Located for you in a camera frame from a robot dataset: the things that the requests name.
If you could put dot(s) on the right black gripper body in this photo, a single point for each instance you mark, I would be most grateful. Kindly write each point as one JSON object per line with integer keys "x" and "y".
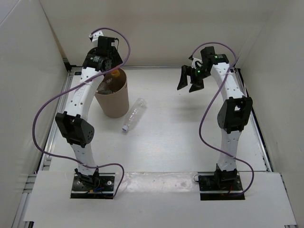
{"x": 200, "y": 73}

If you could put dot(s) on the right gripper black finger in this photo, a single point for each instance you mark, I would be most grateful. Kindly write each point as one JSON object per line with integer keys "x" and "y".
{"x": 185, "y": 73}
{"x": 196, "y": 86}

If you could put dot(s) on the clear unlabeled plastic bottle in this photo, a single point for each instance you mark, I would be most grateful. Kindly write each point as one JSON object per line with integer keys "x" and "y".
{"x": 134, "y": 115}

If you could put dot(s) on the orange plastic bottle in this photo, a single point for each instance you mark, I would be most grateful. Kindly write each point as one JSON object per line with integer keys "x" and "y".
{"x": 115, "y": 73}

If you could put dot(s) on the green label clear bottle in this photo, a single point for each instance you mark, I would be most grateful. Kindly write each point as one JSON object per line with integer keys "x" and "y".
{"x": 106, "y": 88}

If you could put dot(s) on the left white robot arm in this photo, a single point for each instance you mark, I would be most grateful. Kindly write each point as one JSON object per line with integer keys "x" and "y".
{"x": 72, "y": 122}

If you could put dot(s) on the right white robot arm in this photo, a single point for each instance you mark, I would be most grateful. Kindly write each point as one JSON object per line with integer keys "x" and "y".
{"x": 233, "y": 115}

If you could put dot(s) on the brown cylindrical bin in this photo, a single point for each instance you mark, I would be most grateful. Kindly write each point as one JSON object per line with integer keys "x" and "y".
{"x": 115, "y": 105}

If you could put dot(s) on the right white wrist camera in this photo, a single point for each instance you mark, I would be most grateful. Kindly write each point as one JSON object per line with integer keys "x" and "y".
{"x": 195, "y": 62}

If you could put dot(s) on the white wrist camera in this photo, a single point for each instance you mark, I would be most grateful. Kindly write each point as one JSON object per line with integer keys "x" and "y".
{"x": 195, "y": 62}
{"x": 94, "y": 36}

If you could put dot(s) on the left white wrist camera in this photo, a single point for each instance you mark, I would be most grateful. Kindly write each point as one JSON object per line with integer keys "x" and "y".
{"x": 94, "y": 36}

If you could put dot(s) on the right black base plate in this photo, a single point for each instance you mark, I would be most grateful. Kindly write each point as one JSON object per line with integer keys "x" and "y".
{"x": 210, "y": 191}

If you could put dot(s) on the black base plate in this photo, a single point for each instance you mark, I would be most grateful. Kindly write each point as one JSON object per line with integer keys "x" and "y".
{"x": 102, "y": 189}
{"x": 210, "y": 191}

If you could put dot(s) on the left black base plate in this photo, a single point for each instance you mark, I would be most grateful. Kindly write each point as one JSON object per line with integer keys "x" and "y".
{"x": 102, "y": 189}

